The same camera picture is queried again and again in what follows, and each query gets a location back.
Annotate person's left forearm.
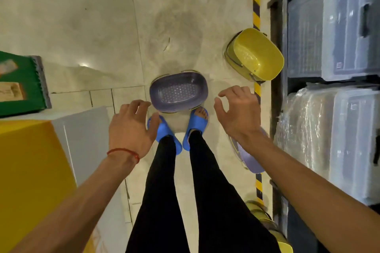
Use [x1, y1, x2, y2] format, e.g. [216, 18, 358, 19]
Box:
[10, 150, 140, 253]

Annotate blue slipper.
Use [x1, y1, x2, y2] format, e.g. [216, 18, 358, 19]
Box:
[147, 114, 183, 155]
[182, 106, 209, 152]

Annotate red string bracelet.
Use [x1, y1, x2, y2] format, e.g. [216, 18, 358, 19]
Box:
[106, 147, 141, 164]

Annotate green box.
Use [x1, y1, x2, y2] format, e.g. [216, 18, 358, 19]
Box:
[0, 50, 53, 119]

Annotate black metal shelf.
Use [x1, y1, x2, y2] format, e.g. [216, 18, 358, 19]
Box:
[267, 0, 380, 253]

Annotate person's left hand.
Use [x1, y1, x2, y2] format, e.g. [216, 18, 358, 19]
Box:
[108, 99, 161, 160]

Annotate person's right hand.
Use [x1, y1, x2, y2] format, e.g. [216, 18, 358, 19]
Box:
[213, 85, 262, 144]

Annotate person's right forearm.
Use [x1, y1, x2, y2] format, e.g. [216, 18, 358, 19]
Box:
[240, 130, 380, 253]

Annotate black trousers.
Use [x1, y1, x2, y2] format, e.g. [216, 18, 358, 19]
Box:
[125, 130, 283, 253]

